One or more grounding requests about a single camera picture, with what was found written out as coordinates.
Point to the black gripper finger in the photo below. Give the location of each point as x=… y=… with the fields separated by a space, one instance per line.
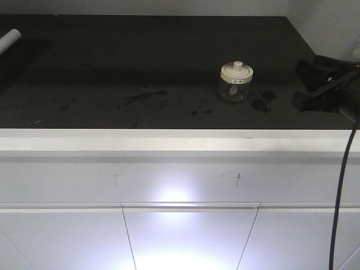
x=312 y=75
x=325 y=99

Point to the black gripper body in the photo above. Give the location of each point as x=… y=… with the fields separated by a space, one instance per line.
x=346 y=74

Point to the glass jar with cream lid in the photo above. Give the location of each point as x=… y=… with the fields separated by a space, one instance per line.
x=235 y=81

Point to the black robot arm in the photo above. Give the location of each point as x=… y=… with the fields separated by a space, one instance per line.
x=332 y=86

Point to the grey pipe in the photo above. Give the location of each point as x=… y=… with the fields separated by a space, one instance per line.
x=9 y=39

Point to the white cabinet drawer front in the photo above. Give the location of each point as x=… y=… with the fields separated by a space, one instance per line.
x=165 y=236

